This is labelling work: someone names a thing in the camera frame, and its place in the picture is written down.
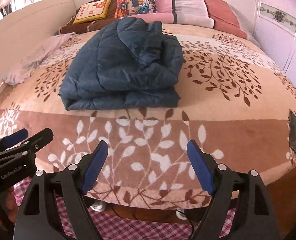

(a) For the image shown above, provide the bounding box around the dark blue quilted jacket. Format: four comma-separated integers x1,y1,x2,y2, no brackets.
59,18,183,111

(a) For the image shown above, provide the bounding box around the person's left hand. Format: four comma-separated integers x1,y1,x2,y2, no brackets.
5,186,18,224

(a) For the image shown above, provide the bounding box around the light pink crumpled cloth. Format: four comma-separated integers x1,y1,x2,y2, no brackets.
2,33,75,86

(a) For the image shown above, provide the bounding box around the black smartphone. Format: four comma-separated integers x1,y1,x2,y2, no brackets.
289,109,296,154

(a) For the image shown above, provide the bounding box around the floral beige brown bed blanket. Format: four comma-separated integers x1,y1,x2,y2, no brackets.
0,24,296,209

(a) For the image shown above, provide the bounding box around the beige padded bed side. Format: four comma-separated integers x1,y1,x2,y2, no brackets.
0,0,76,93

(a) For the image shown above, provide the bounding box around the brown folded blanket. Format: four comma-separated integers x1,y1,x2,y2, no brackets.
54,0,117,36

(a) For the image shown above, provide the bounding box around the yellow embroidered cushion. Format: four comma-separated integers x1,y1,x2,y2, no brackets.
73,0,111,24

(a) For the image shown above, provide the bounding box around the white wardrobe with ornament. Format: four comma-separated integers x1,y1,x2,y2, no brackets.
254,0,296,87

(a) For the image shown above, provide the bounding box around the colourful patterned cushion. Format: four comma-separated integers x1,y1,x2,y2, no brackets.
114,0,157,18

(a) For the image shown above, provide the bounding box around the pink striped folded quilt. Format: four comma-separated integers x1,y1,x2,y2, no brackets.
134,0,260,46

